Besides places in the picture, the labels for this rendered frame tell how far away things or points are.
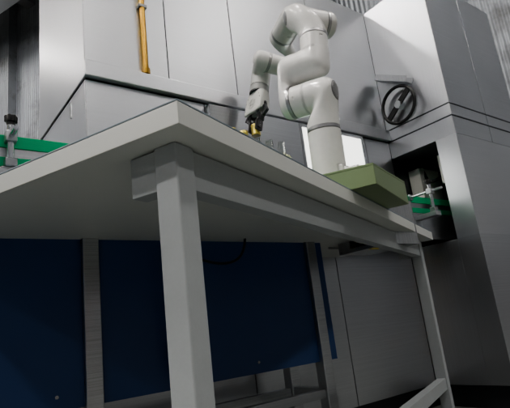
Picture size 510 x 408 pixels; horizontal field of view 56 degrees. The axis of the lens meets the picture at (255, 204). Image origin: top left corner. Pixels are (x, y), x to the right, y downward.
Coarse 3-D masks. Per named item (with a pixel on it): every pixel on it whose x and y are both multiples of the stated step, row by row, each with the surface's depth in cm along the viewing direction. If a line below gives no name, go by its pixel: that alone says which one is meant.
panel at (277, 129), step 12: (216, 108) 190; (228, 108) 194; (228, 120) 192; (240, 120) 196; (264, 120) 204; (276, 120) 208; (264, 132) 202; (276, 132) 206; (288, 132) 211; (300, 132) 216; (276, 144) 204; (288, 144) 209; (300, 144) 213; (300, 156) 211
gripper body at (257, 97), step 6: (252, 90) 187; (258, 90) 185; (264, 90) 185; (252, 96) 187; (258, 96) 183; (264, 96) 183; (252, 102) 186; (258, 102) 182; (246, 108) 188; (252, 108) 184; (258, 108) 181; (246, 114) 186
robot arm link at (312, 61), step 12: (300, 36) 144; (312, 36) 141; (324, 36) 142; (300, 48) 144; (312, 48) 140; (324, 48) 140; (288, 60) 142; (300, 60) 140; (312, 60) 139; (324, 60) 139; (288, 72) 142; (300, 72) 141; (312, 72) 140; (324, 72) 140; (288, 84) 143; (288, 108) 140
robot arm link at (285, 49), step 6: (270, 36) 171; (270, 42) 172; (276, 42) 170; (276, 48) 172; (282, 48) 171; (288, 48) 173; (294, 48) 179; (276, 54) 185; (288, 54) 176; (276, 60) 183; (270, 66) 184; (276, 66) 184; (270, 72) 186; (276, 72) 186
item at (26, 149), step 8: (0, 136) 114; (0, 144) 113; (16, 144) 115; (24, 144) 116; (32, 144) 118; (40, 144) 119; (48, 144) 120; (56, 144) 121; (64, 144) 122; (0, 152) 113; (16, 152) 115; (24, 152) 116; (32, 152) 117; (40, 152) 119; (48, 152) 119; (0, 160) 112; (24, 160) 115
